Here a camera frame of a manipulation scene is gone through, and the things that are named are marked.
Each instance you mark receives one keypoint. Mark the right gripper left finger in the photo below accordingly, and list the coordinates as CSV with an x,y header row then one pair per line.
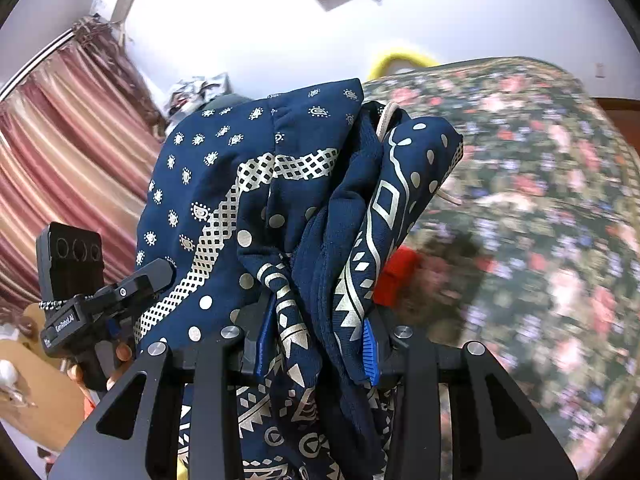
x,y
193,395

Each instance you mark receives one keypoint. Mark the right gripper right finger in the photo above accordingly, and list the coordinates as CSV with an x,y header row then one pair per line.
x,y
496,433

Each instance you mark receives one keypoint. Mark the navy patterned hoodie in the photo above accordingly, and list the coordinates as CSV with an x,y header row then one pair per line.
x,y
300,197

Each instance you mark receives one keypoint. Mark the left hand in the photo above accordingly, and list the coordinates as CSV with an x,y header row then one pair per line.
x,y
98,368

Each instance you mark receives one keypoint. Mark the striped pink curtain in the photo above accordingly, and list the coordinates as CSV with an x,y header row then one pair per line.
x,y
79,139

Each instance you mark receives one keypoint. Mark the floral quilt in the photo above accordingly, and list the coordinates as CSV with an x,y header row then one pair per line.
x,y
533,246

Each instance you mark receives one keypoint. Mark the red folded garment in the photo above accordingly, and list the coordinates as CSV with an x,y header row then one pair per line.
x,y
395,276

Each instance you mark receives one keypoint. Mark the yellow hoop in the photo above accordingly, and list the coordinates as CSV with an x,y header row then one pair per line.
x,y
398,62

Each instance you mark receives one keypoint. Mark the wall socket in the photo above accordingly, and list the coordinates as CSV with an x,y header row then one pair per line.
x,y
599,70

